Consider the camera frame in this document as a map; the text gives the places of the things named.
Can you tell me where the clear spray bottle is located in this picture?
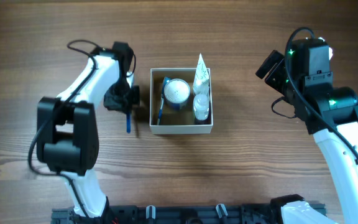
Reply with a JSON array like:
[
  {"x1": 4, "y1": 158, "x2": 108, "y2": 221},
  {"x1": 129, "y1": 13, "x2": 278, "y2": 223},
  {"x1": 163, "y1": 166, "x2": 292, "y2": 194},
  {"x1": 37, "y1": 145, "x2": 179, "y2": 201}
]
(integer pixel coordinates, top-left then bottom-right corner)
[{"x1": 193, "y1": 94, "x2": 209, "y2": 124}]

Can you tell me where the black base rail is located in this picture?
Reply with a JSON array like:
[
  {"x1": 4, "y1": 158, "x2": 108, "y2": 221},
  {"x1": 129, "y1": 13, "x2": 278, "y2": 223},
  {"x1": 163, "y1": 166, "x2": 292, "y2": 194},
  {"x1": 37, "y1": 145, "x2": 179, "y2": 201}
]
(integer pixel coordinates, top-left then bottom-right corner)
[{"x1": 50, "y1": 203, "x2": 326, "y2": 224}]

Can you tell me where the blue disposable razor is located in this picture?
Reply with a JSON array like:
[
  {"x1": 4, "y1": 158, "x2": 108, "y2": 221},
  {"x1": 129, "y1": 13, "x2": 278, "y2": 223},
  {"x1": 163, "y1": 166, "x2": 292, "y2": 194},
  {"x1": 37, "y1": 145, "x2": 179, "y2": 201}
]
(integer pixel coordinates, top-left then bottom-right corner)
[{"x1": 126, "y1": 112, "x2": 131, "y2": 133}]

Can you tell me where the blue white toothbrush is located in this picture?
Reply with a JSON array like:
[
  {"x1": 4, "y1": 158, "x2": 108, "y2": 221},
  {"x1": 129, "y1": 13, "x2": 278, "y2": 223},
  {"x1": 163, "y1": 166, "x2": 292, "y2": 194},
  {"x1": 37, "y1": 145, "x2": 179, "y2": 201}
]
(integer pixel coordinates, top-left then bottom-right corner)
[{"x1": 157, "y1": 77, "x2": 170, "y2": 125}]

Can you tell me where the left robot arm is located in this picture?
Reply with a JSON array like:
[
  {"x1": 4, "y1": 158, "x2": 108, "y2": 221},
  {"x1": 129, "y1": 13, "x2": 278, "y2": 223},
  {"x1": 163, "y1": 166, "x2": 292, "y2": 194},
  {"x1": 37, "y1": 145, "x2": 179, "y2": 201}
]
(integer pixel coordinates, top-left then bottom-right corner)
[{"x1": 27, "y1": 42, "x2": 140, "y2": 223}]

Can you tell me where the cotton swab tub blue label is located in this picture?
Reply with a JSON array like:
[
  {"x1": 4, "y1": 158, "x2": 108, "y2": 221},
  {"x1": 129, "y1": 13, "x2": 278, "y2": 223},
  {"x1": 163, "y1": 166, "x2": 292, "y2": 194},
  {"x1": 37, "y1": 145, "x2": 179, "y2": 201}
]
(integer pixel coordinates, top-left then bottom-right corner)
[{"x1": 163, "y1": 78, "x2": 191, "y2": 110}]

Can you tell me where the white cardboard box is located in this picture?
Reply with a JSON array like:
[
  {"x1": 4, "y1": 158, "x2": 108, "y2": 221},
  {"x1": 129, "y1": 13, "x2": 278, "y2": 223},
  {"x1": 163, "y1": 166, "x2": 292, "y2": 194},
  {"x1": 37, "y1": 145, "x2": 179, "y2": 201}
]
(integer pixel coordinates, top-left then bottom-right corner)
[{"x1": 149, "y1": 68, "x2": 214, "y2": 134}]

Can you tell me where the black camera cable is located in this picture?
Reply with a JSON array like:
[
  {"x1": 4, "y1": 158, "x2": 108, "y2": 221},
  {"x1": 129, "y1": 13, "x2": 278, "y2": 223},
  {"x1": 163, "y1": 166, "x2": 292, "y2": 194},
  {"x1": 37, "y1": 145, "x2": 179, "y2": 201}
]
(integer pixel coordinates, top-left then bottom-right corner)
[
  {"x1": 270, "y1": 26, "x2": 358, "y2": 194},
  {"x1": 27, "y1": 39, "x2": 137, "y2": 218}
]

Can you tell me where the black left camera cable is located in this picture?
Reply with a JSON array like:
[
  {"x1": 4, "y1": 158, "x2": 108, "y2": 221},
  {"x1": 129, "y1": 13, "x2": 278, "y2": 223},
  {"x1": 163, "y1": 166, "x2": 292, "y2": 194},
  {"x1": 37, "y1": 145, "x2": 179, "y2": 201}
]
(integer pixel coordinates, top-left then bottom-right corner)
[{"x1": 27, "y1": 39, "x2": 137, "y2": 218}]

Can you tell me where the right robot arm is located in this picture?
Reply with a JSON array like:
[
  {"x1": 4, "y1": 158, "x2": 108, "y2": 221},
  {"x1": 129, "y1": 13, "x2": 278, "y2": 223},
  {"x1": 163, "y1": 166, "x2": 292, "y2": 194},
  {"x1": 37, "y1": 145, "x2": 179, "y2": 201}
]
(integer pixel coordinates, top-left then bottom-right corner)
[{"x1": 255, "y1": 38, "x2": 358, "y2": 223}]

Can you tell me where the black right camera cable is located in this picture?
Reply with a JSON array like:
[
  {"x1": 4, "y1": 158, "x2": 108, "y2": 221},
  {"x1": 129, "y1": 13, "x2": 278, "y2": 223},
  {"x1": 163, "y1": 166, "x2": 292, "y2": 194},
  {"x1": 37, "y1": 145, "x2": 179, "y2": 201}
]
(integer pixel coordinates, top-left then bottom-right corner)
[{"x1": 270, "y1": 26, "x2": 358, "y2": 194}]

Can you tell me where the white cream tube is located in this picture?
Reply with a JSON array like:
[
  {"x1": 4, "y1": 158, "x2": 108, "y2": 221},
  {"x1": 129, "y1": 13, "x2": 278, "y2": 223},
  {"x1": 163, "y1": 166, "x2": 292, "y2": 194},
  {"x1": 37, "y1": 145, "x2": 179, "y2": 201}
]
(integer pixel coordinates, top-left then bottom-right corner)
[{"x1": 193, "y1": 54, "x2": 209, "y2": 95}]

